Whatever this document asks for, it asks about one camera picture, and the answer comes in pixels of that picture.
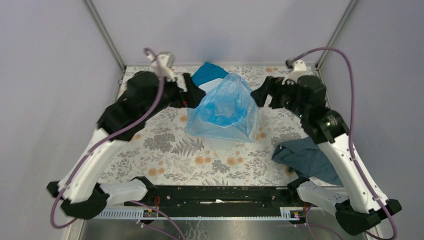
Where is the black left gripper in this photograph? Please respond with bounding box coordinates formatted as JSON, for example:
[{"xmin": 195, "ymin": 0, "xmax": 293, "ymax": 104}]
[{"xmin": 142, "ymin": 71, "xmax": 206, "ymax": 121}]

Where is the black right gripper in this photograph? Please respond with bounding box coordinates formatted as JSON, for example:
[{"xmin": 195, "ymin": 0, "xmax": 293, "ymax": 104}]
[{"xmin": 249, "ymin": 75, "xmax": 308, "ymax": 119}]

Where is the blue plastic trash bag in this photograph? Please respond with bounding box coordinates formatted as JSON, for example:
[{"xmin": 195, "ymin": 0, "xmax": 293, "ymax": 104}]
[{"xmin": 184, "ymin": 73, "xmax": 259, "ymax": 143}]

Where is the white plastic trash bin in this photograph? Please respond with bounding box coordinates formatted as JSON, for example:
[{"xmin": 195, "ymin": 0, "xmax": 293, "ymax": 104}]
[{"xmin": 198, "ymin": 78, "xmax": 236, "ymax": 151}]

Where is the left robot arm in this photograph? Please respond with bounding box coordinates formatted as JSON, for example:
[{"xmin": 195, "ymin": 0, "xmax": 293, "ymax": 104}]
[{"xmin": 46, "ymin": 71, "xmax": 206, "ymax": 220}]

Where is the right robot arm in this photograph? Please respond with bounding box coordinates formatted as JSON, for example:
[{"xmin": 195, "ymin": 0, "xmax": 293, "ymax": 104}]
[{"xmin": 251, "ymin": 75, "xmax": 402, "ymax": 236}]

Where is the bright blue folded cloth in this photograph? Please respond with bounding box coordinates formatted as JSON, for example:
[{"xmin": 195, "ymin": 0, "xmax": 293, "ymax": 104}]
[{"xmin": 191, "ymin": 62, "xmax": 229, "ymax": 87}]

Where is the floral patterned table mat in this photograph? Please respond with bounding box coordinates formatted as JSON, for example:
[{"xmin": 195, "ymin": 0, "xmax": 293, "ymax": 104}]
[{"xmin": 93, "ymin": 65, "xmax": 339, "ymax": 187}]

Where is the grey-blue crumpled cloth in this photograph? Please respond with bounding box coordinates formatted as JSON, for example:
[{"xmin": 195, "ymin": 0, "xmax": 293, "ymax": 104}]
[{"xmin": 271, "ymin": 137, "xmax": 343, "ymax": 186}]

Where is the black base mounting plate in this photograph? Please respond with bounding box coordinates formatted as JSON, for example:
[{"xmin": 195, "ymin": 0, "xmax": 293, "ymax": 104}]
[{"xmin": 139, "ymin": 185, "xmax": 311, "ymax": 210}]

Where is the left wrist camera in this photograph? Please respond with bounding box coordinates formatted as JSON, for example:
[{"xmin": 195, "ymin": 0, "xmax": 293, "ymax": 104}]
[{"xmin": 150, "ymin": 51, "xmax": 176, "ymax": 82}]

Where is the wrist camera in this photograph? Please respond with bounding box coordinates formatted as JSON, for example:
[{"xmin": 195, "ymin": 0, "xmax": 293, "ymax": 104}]
[
  {"xmin": 150, "ymin": 51, "xmax": 176, "ymax": 82},
  {"xmin": 281, "ymin": 59, "xmax": 308, "ymax": 85}
]

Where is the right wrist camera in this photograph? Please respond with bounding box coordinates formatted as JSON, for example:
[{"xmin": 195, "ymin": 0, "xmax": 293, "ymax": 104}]
[{"xmin": 281, "ymin": 59, "xmax": 308, "ymax": 85}]

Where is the aluminium rail front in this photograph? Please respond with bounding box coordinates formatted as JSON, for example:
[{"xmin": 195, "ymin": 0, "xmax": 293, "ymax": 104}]
[{"xmin": 95, "ymin": 204, "xmax": 304, "ymax": 221}]

